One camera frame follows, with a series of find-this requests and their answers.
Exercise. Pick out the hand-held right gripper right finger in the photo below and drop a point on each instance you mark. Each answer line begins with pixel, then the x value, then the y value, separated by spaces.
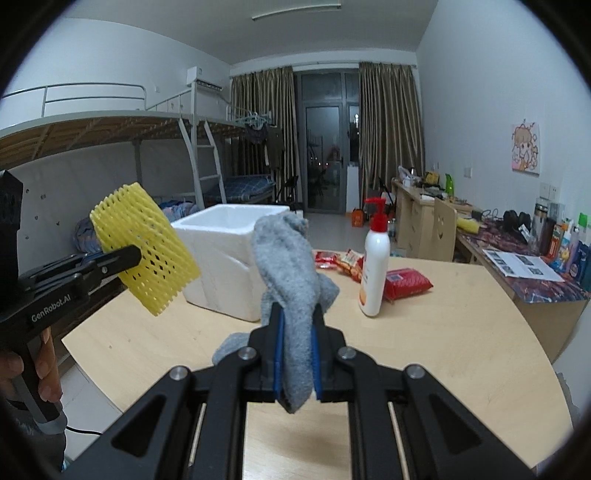
pixel 323 369

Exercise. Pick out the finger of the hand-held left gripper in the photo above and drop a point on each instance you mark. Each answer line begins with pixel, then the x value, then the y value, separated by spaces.
pixel 115 263
pixel 55 267

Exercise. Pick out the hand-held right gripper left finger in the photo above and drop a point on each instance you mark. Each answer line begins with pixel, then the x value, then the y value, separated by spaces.
pixel 277 355

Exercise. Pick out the yellow foam net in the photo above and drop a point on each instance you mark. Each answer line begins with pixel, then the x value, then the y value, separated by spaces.
pixel 147 244
pixel 469 225

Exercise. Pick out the grey sock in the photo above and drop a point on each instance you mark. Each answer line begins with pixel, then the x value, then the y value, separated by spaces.
pixel 291 277

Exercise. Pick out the white foam box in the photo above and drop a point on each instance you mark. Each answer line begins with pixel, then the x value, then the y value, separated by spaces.
pixel 221 258

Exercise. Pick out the person's left hand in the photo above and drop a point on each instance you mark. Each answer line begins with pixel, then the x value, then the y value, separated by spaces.
pixel 48 369

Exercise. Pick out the red snack packet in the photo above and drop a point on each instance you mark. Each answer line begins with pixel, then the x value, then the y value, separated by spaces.
pixel 325 261
pixel 351 265

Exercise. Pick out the white red pump bottle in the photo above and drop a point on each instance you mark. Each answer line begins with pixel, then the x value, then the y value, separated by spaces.
pixel 374 267

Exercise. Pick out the red wipes pack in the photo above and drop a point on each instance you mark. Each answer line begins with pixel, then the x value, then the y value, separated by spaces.
pixel 408 284

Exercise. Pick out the metal bunk bed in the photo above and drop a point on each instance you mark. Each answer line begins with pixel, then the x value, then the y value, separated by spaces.
pixel 92 134
pixel 249 184

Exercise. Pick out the blue plaid bedding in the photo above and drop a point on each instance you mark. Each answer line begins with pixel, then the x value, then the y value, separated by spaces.
pixel 244 185

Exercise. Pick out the orange bag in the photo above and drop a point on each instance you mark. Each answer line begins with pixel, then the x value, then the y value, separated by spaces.
pixel 358 218

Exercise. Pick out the black folding chair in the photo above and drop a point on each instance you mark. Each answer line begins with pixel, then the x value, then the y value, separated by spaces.
pixel 290 189

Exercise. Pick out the light wooden desk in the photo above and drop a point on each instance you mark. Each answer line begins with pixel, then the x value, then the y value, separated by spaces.
pixel 415 221

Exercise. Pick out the wooden smiley chair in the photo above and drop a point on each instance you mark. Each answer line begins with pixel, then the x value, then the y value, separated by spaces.
pixel 445 230

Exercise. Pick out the hanging dark clothes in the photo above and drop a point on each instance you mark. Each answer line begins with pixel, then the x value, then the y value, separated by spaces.
pixel 256 134

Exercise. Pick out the dark green jacket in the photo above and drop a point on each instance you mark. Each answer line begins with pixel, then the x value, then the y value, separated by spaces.
pixel 275 145

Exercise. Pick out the white air conditioner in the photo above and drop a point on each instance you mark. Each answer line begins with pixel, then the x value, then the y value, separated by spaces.
pixel 203 78

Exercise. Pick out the glass balcony door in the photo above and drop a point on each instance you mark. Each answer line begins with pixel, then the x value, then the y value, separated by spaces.
pixel 323 152

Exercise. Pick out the brown curtain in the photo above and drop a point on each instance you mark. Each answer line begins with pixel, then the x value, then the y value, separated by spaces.
pixel 263 101
pixel 392 129

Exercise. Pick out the green bottle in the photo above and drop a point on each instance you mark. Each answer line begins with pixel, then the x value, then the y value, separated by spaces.
pixel 449 184

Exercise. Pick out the printed paper sheet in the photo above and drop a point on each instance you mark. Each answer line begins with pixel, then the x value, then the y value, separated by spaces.
pixel 521 265

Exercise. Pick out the dark patterned tablecloth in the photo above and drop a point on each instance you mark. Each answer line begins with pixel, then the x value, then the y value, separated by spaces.
pixel 545 290

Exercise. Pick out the black headphones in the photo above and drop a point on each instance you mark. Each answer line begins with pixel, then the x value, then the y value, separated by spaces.
pixel 515 224

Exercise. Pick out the row of toiletry bottles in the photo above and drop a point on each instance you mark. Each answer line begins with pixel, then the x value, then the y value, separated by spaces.
pixel 568 244

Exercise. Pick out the ceiling tube light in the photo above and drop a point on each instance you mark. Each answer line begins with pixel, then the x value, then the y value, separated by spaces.
pixel 295 10

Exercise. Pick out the cartoon wall poster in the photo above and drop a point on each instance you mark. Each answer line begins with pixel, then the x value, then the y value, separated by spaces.
pixel 525 147

